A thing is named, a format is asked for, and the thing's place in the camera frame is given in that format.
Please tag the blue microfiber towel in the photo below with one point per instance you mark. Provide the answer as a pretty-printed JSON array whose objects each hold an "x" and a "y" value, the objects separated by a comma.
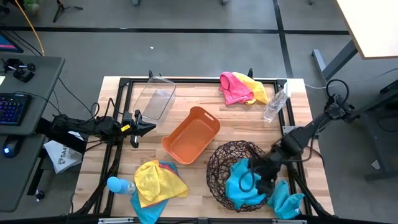
[
  {"x": 149, "y": 213},
  {"x": 286, "y": 202},
  {"x": 236, "y": 189}
]

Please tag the black computer mouse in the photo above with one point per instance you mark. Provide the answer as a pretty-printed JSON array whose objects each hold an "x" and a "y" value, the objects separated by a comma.
[{"x": 11, "y": 147}]

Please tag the yellow tag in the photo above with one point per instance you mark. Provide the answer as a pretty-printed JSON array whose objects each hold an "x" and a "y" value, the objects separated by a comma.
[{"x": 125, "y": 127}]

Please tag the clear plastic container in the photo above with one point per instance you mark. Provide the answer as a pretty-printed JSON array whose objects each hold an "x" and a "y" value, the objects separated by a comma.
[{"x": 155, "y": 99}]

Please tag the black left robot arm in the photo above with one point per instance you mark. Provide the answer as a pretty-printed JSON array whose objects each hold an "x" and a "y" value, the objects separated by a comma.
[{"x": 84, "y": 126}]

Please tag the computer monitor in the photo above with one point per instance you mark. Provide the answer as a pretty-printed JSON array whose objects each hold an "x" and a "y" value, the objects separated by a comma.
[{"x": 7, "y": 43}]

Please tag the light wooden table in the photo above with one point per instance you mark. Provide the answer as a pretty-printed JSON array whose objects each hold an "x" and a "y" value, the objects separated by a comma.
[{"x": 370, "y": 25}]

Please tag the white printed bag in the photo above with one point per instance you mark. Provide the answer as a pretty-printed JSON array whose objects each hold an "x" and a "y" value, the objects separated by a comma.
[{"x": 62, "y": 157}]

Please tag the blue capped spray bottle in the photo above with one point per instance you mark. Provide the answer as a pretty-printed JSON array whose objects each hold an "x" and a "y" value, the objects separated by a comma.
[{"x": 119, "y": 186}]

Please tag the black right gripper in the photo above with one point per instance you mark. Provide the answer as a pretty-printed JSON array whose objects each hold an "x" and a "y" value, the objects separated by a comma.
[{"x": 265, "y": 169}]

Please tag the clear plastic bottle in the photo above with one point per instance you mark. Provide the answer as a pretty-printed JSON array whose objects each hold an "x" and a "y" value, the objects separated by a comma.
[{"x": 275, "y": 105}]

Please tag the pink microfiber towel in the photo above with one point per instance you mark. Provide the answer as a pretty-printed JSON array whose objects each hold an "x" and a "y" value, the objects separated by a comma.
[{"x": 234, "y": 90}]

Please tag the grey table leg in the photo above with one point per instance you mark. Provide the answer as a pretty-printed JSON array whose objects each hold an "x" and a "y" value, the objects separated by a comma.
[{"x": 335, "y": 62}]

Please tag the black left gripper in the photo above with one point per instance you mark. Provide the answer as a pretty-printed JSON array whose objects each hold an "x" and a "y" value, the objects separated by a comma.
[{"x": 132, "y": 127}]

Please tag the green plush object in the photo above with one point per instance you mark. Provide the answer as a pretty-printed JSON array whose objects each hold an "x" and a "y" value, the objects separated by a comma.
[{"x": 32, "y": 5}]

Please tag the orange plastic basket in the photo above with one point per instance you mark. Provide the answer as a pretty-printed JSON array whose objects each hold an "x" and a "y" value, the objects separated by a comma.
[{"x": 191, "y": 137}]

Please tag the black desk stand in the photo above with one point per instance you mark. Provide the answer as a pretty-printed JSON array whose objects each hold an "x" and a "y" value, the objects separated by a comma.
[{"x": 377, "y": 137}]

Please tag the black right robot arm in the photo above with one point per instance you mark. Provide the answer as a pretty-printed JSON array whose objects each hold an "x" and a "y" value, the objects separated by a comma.
[{"x": 311, "y": 132}]

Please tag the grey desk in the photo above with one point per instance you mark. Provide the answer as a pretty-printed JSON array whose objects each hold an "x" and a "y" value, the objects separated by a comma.
[{"x": 31, "y": 90}]

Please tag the black clamp mount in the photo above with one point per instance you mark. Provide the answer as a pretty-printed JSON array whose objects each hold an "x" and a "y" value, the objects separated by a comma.
[{"x": 21, "y": 73}]

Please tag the black tripod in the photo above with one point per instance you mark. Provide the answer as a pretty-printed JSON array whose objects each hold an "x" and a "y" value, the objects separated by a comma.
[{"x": 63, "y": 7}]

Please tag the black aluminium table frame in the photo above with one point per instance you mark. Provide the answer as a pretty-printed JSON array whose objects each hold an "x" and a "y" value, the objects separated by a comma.
[{"x": 122, "y": 90}]

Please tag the backlit black keyboard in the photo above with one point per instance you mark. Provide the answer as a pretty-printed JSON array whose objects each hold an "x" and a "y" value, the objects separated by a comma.
[{"x": 12, "y": 109}]

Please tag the yellow microfiber towel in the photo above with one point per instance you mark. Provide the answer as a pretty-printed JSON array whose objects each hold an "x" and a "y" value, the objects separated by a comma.
[
  {"x": 258, "y": 90},
  {"x": 158, "y": 183}
]

